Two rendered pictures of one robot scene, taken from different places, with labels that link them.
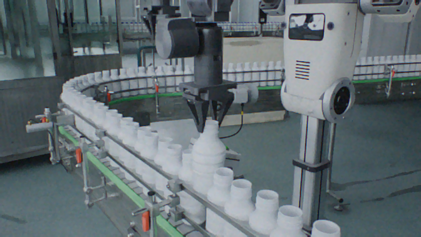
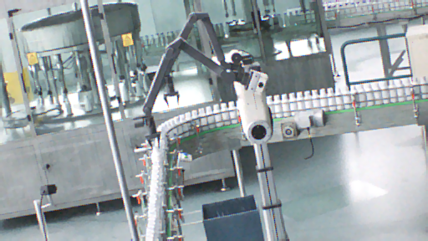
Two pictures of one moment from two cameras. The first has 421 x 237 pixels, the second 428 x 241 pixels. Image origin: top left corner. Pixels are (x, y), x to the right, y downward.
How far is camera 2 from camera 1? 4.88 m
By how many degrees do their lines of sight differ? 36
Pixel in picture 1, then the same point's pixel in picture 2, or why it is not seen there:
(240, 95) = (303, 121)
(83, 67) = (278, 75)
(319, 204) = (269, 192)
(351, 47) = (253, 105)
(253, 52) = not seen: outside the picture
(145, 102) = (234, 130)
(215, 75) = (150, 131)
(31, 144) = (196, 171)
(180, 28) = (137, 119)
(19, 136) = not seen: hidden behind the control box
